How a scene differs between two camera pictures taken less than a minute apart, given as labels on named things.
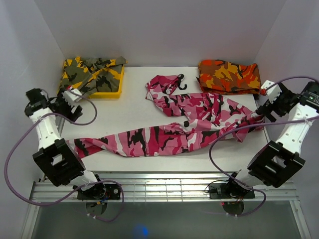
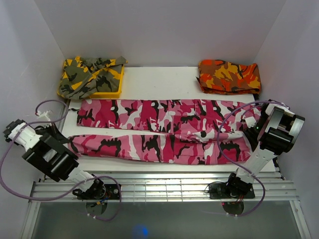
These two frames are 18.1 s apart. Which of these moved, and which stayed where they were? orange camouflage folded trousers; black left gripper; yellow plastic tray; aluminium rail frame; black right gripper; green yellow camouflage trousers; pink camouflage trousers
Moved: black right gripper; pink camouflage trousers; black left gripper
Stayed: yellow plastic tray; green yellow camouflage trousers; orange camouflage folded trousers; aluminium rail frame
